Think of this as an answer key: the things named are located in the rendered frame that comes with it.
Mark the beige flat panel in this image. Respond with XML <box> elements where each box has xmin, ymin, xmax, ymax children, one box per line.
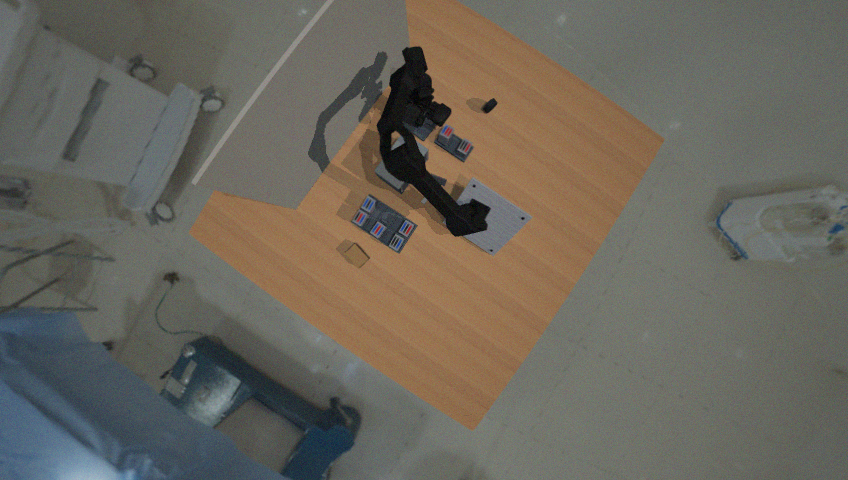
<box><xmin>191</xmin><ymin>0</ymin><xmax>410</xmax><ymax>210</ymax></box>

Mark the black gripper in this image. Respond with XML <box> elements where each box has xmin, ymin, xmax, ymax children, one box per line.
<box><xmin>408</xmin><ymin>92</ymin><xmax>451</xmax><ymax>127</ymax></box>

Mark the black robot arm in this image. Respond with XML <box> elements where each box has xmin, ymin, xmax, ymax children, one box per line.
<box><xmin>377</xmin><ymin>47</ymin><xmax>491</xmax><ymax>237</ymax></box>

